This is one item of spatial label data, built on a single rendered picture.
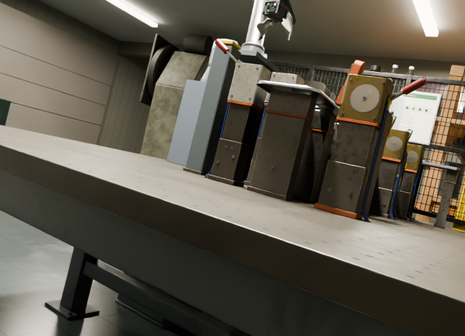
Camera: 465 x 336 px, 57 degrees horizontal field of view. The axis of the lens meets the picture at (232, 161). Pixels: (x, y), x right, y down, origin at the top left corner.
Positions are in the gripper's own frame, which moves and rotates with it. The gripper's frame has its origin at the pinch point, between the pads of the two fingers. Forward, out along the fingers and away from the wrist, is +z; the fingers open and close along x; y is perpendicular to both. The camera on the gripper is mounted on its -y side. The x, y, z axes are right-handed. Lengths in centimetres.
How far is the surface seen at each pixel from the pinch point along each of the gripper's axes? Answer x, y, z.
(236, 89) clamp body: 21, 40, 30
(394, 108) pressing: 18, -98, 0
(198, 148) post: 5, 32, 49
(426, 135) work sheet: 30, -128, 8
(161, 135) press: -396, -304, 36
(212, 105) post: 5.6, 32.1, 34.1
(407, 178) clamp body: 43, -67, 38
